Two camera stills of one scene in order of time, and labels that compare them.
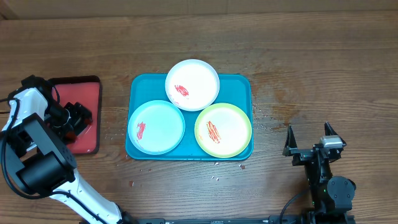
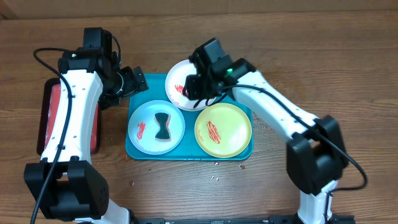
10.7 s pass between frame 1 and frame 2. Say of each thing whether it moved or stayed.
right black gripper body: moved
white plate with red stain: stayed
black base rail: stayed
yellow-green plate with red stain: stayed
